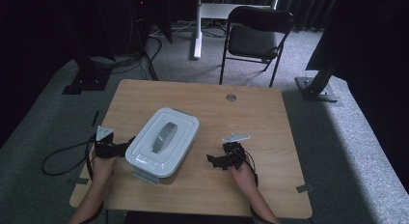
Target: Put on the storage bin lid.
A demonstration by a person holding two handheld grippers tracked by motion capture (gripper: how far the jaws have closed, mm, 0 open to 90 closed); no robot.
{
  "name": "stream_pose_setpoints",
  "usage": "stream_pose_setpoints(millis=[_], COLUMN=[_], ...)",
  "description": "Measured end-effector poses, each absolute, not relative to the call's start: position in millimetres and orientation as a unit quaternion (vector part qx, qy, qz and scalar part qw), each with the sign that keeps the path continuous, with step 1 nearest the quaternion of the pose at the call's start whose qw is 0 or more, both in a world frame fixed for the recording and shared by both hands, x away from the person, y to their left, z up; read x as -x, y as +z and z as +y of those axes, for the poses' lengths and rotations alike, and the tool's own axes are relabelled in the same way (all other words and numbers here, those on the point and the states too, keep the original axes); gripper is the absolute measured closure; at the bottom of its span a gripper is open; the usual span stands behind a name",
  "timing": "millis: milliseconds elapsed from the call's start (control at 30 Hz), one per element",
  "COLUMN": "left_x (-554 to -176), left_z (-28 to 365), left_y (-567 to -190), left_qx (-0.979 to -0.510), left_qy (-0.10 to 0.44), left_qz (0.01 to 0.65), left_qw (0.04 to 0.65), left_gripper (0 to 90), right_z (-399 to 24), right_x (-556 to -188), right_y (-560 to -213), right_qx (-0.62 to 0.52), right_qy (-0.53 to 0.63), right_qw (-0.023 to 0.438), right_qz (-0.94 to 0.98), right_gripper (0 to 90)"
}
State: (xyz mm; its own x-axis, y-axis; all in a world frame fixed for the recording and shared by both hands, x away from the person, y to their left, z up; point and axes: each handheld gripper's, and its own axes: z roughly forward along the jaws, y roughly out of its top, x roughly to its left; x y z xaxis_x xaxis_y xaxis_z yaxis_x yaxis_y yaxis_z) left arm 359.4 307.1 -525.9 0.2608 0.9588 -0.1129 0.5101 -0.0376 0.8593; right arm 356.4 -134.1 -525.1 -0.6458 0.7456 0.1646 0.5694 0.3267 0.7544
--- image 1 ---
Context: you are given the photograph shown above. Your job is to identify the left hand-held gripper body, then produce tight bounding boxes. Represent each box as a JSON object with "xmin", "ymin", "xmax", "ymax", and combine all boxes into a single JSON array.
[{"xmin": 93, "ymin": 125, "xmax": 123, "ymax": 160}]

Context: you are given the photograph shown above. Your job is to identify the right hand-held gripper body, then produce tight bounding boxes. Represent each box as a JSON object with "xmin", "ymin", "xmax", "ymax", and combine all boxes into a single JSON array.
[{"xmin": 221, "ymin": 132, "xmax": 252, "ymax": 171}]

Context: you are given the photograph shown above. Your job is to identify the white box lid grey handle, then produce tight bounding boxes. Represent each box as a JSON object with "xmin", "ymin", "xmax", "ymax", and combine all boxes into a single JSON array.
[{"xmin": 124, "ymin": 107, "xmax": 201, "ymax": 180}]

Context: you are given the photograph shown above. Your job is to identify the brown transparent storage box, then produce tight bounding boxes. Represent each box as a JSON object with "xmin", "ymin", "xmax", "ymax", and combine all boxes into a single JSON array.
[{"xmin": 130, "ymin": 167, "xmax": 161, "ymax": 185}]

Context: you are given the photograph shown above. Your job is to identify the person's left hand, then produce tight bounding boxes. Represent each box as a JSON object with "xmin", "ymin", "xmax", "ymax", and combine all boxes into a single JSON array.
[{"xmin": 91, "ymin": 154, "xmax": 119, "ymax": 184}]

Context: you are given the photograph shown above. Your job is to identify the person's right hand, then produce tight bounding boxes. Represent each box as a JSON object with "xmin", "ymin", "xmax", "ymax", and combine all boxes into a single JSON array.
[{"xmin": 228, "ymin": 161, "xmax": 259, "ymax": 191}]

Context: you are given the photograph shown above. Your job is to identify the person's dark clothing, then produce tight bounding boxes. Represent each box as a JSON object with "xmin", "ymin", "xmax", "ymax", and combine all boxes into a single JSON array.
[{"xmin": 123, "ymin": 210, "xmax": 256, "ymax": 224}]

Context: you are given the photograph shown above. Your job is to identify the black stand with flat base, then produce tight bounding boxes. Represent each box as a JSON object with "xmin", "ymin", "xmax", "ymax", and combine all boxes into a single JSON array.
[{"xmin": 62, "ymin": 0, "xmax": 114, "ymax": 97}]

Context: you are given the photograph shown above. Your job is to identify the black stand with metal base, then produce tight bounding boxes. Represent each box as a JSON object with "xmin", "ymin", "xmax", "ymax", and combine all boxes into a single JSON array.
[{"xmin": 294, "ymin": 53, "xmax": 340, "ymax": 104}]

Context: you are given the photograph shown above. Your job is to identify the black folding chair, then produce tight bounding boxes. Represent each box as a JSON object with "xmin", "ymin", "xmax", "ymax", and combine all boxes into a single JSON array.
[{"xmin": 219, "ymin": 5, "xmax": 295, "ymax": 89}]

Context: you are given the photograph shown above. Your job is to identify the dark curtain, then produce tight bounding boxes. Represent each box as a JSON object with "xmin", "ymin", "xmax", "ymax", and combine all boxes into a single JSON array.
[{"xmin": 279, "ymin": 0, "xmax": 343, "ymax": 33}]

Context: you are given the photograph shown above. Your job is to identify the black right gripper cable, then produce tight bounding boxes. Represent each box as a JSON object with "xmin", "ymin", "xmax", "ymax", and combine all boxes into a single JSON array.
[{"xmin": 241, "ymin": 148, "xmax": 275, "ymax": 224}]

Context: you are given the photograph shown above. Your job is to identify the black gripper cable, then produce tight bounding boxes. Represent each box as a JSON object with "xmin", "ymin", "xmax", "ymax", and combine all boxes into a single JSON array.
[
  {"xmin": 241, "ymin": 148, "xmax": 275, "ymax": 224},
  {"xmin": 41, "ymin": 133, "xmax": 106, "ymax": 224}
]

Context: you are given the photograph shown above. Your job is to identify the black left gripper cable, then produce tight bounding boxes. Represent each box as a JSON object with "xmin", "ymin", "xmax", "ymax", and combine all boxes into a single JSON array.
[{"xmin": 41, "ymin": 133, "xmax": 106, "ymax": 224}]

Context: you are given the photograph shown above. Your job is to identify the bundle of black floor cables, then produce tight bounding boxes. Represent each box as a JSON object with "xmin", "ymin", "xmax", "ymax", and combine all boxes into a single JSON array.
[{"xmin": 90, "ymin": 32, "xmax": 163, "ymax": 82}]

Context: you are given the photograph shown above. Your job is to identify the white desk frame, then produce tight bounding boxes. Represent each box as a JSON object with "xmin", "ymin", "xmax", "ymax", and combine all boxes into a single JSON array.
[{"xmin": 192, "ymin": 0, "xmax": 282, "ymax": 61}]

